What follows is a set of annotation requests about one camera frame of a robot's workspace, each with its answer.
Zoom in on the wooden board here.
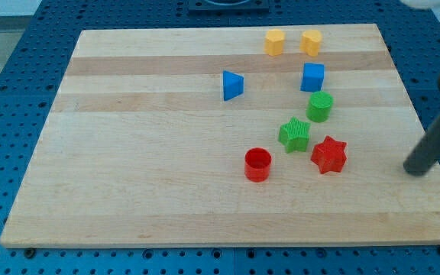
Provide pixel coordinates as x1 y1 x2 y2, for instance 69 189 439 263
0 24 440 248

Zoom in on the red cylinder block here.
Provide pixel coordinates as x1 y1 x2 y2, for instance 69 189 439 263
244 147 272 183

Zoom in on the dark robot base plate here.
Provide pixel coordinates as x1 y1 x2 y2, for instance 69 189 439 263
186 0 270 12

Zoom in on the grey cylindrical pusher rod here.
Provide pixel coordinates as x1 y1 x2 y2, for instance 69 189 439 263
403 114 440 176

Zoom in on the green star block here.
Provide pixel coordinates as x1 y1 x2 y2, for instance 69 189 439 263
278 117 311 154

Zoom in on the blue cube block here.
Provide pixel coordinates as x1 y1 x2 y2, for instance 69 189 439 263
300 63 325 92

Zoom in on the yellow heart block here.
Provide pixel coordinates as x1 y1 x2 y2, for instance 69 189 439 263
299 29 322 57

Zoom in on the green cylinder block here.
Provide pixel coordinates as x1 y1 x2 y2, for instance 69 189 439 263
306 91 334 122

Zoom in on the red star block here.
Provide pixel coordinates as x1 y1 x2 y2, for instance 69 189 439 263
310 135 347 174

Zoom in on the blue triangle block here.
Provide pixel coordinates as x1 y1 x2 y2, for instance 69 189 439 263
222 70 244 101

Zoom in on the yellow pentagon block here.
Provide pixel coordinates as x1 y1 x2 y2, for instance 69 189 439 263
264 29 286 57

